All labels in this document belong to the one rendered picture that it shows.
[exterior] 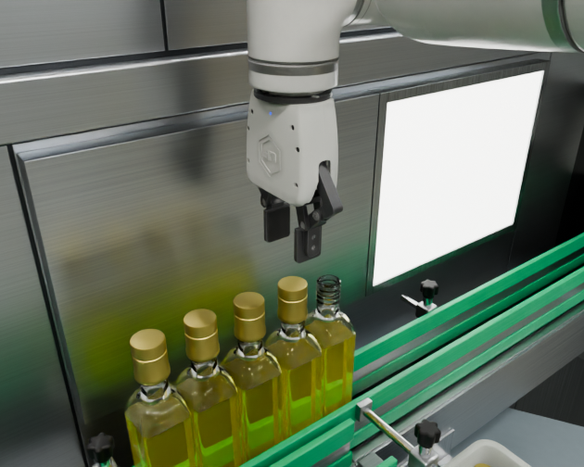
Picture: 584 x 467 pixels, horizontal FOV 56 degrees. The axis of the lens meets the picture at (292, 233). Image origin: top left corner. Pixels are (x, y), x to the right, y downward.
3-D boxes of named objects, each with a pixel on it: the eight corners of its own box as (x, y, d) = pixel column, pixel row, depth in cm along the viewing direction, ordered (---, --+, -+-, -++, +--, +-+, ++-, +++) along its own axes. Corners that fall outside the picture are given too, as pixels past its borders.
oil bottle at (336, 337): (325, 415, 82) (330, 295, 73) (350, 439, 78) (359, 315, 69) (295, 433, 79) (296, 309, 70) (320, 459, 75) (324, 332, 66)
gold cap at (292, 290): (295, 303, 67) (295, 271, 65) (313, 317, 64) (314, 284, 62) (271, 313, 65) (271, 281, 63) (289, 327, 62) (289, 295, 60)
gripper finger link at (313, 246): (293, 203, 55) (293, 261, 58) (313, 214, 53) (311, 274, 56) (318, 195, 57) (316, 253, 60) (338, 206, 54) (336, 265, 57)
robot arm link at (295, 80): (228, 54, 52) (230, 85, 54) (283, 69, 46) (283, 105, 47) (298, 45, 57) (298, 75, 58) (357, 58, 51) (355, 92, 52)
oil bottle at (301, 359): (297, 435, 79) (297, 312, 69) (322, 462, 75) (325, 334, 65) (263, 455, 76) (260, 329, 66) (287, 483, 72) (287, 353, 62)
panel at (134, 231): (503, 223, 118) (536, 57, 102) (516, 228, 116) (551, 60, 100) (77, 410, 70) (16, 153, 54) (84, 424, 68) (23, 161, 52)
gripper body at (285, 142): (231, 75, 54) (235, 182, 59) (293, 95, 47) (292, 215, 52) (292, 67, 58) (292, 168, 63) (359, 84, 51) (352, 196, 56)
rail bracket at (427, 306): (405, 328, 102) (412, 266, 96) (435, 347, 97) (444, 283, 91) (390, 336, 100) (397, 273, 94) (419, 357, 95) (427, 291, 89)
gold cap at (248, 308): (255, 319, 64) (253, 287, 62) (272, 334, 61) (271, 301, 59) (228, 330, 62) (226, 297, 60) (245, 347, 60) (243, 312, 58)
